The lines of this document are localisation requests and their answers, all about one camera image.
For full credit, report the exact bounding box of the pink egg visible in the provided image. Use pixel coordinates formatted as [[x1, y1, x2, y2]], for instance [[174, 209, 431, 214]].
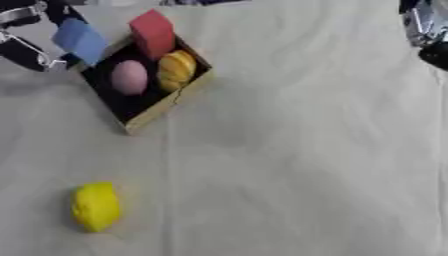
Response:
[[110, 59, 151, 97]]

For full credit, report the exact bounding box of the blue block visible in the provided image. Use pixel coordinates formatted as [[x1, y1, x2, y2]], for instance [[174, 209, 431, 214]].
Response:
[[50, 17, 111, 68]]

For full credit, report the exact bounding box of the orange toy fruit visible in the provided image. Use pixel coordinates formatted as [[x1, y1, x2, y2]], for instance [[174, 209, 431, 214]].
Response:
[[155, 49, 198, 93]]

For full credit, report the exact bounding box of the red block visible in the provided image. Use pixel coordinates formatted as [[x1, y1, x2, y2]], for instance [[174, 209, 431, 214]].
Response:
[[127, 8, 179, 62]]

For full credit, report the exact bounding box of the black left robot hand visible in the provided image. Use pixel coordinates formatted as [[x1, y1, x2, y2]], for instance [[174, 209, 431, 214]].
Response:
[[0, 0, 91, 73]]

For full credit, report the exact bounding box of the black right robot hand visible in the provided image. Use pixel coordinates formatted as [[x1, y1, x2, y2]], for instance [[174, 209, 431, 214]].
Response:
[[416, 41, 448, 72]]

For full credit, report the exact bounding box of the cardboard box black inside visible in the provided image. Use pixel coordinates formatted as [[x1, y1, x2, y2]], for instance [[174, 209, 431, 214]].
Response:
[[75, 32, 214, 136]]

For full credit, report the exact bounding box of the yellow toy lemon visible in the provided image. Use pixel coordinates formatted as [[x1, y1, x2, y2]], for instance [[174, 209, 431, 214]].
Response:
[[70, 181, 123, 234]]

